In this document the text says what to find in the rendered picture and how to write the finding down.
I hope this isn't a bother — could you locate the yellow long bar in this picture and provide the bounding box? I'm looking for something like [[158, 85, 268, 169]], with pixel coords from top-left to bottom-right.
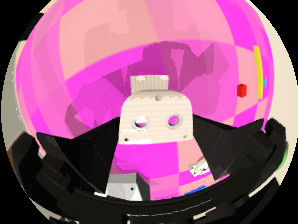
[[253, 45, 263, 100]]

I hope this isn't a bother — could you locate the small red block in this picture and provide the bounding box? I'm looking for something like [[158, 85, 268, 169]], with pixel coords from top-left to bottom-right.
[[237, 84, 247, 97]]

